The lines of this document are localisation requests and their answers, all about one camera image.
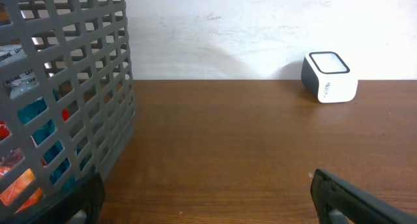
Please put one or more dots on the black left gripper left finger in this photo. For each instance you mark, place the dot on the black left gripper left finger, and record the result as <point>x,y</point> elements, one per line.
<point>87,194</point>

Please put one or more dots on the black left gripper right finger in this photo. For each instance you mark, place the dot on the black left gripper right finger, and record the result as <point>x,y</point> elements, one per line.
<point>337,201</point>

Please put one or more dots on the red skittles candy bag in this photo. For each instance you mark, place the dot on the red skittles candy bag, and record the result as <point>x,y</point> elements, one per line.
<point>9,194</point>

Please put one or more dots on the blue mouthwash bottle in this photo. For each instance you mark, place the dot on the blue mouthwash bottle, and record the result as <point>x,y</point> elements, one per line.
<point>28,113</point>

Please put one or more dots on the white barcode scanner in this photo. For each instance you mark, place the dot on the white barcode scanner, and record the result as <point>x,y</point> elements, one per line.
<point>326,75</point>

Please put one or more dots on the grey plastic mesh basket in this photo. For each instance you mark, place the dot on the grey plastic mesh basket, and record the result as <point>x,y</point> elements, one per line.
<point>76,55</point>

